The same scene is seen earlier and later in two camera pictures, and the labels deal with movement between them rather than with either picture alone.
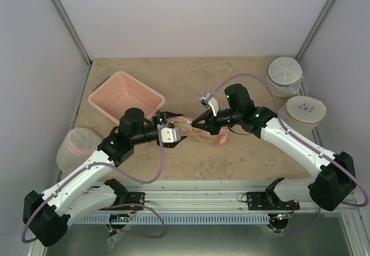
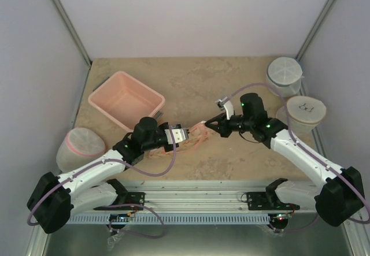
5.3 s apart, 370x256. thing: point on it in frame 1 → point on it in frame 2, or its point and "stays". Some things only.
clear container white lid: [284, 76] stays
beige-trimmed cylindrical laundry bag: [303, 114] stays
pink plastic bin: [122, 92] stays
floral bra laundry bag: [216, 139] → [197, 136]
